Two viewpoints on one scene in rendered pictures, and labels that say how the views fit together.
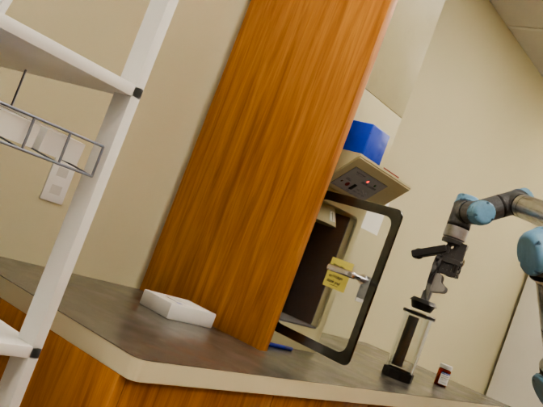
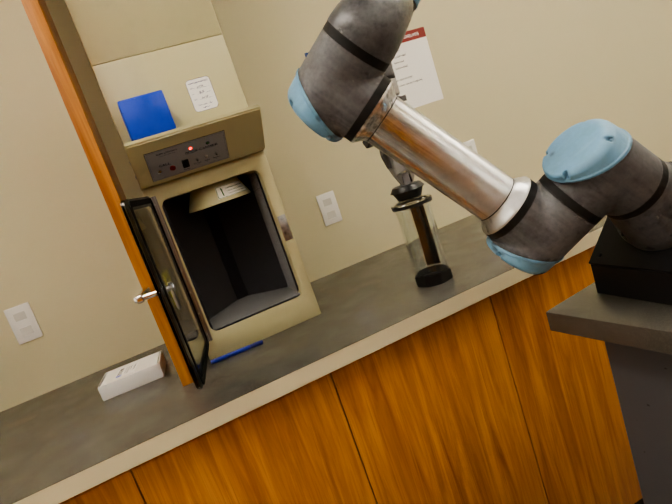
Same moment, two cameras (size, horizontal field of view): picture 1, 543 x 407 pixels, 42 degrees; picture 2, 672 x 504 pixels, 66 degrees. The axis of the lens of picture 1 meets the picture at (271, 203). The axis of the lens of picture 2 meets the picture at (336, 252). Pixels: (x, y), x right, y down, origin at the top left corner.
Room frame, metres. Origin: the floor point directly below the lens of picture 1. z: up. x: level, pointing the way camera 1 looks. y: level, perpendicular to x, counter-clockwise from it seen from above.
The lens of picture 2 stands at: (1.10, -1.13, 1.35)
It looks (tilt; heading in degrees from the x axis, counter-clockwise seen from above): 11 degrees down; 34
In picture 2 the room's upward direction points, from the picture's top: 19 degrees counter-clockwise
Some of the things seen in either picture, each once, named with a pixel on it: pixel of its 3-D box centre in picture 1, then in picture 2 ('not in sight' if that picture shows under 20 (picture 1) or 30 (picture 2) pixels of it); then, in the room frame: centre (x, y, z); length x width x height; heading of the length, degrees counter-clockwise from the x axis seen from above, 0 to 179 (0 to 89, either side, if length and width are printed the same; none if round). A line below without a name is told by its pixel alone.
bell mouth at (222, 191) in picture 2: not in sight; (216, 193); (2.15, -0.12, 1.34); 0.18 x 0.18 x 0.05
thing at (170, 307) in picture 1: (178, 308); (133, 374); (1.87, 0.13, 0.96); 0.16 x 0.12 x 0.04; 136
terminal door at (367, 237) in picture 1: (331, 271); (171, 284); (1.83, -0.20, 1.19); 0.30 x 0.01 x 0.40; 42
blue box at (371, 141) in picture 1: (361, 142); (147, 118); (1.97, -0.17, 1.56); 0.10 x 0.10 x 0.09; 51
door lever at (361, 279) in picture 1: (346, 273); (151, 292); (1.76, -0.23, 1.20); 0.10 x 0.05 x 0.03; 42
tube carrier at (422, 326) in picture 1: (408, 343); (422, 239); (2.34, -0.58, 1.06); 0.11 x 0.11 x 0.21
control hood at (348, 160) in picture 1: (364, 182); (199, 147); (2.04, -0.23, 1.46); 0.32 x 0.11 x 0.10; 141
